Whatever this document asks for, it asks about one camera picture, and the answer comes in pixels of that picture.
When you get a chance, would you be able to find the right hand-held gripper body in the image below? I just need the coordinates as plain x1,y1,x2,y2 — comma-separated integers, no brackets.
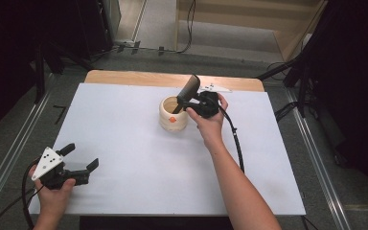
196,83,233,120

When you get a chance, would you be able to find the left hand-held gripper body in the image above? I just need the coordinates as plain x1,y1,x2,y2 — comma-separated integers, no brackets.
31,146,91,191

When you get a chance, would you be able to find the black kitchen knife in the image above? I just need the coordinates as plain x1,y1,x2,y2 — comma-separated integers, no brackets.
172,74,201,115

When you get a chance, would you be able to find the cream ceramic cup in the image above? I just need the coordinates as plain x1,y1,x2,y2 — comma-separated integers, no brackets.
158,95,190,132

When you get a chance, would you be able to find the person's right hand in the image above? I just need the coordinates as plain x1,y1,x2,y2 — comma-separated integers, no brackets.
185,93,230,151

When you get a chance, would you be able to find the person's left hand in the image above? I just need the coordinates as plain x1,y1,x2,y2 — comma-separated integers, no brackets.
28,163,77,222

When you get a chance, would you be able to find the white board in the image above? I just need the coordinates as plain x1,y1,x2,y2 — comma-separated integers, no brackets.
28,82,307,217

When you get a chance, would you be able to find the black metal stand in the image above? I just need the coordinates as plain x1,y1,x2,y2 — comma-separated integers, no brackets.
257,0,336,119
33,39,95,104

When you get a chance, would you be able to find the black panel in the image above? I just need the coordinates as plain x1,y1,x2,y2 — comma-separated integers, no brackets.
79,216,235,230

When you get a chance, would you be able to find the wooden shelf unit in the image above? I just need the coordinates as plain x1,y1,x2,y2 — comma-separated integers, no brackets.
175,0,329,63

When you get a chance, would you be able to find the dark cabinet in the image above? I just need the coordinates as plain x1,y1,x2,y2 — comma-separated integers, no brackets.
75,0,114,61

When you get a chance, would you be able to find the metal floor rail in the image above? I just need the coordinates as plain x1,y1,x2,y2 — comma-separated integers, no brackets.
0,73,59,219
284,87,353,230

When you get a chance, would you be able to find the left hand-held gripper cable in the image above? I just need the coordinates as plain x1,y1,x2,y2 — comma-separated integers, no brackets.
0,158,42,230

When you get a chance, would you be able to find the hand-held gripper cable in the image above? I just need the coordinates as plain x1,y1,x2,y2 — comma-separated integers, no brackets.
0,158,42,230
218,104,246,174

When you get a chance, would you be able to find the right hand-held gripper cable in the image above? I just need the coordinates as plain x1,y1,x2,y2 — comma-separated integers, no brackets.
218,104,246,174

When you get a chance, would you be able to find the black hanging cable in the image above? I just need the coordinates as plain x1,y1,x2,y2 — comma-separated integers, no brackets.
175,0,196,55

